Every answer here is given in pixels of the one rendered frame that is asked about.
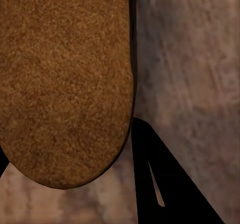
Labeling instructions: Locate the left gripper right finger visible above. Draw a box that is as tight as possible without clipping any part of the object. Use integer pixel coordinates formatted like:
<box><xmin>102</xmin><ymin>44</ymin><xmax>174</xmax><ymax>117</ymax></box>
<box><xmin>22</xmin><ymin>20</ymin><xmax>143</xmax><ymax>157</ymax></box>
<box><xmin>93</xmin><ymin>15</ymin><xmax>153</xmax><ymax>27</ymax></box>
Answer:
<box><xmin>131</xmin><ymin>117</ymin><xmax>225</xmax><ymax>224</ymax></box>

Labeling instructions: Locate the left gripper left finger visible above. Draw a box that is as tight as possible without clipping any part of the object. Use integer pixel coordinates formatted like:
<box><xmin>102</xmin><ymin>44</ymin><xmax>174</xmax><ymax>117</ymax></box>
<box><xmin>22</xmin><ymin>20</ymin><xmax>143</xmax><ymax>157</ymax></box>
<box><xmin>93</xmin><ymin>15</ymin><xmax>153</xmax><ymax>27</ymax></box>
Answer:
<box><xmin>0</xmin><ymin>146</ymin><xmax>10</xmax><ymax>176</ymax></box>

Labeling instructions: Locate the sandal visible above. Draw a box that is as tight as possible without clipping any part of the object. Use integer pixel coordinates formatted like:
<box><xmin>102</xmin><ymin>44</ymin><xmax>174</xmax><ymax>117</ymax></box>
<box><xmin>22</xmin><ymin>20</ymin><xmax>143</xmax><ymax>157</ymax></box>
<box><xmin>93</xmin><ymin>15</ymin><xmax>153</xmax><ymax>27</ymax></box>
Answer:
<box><xmin>0</xmin><ymin>0</ymin><xmax>138</xmax><ymax>190</ymax></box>

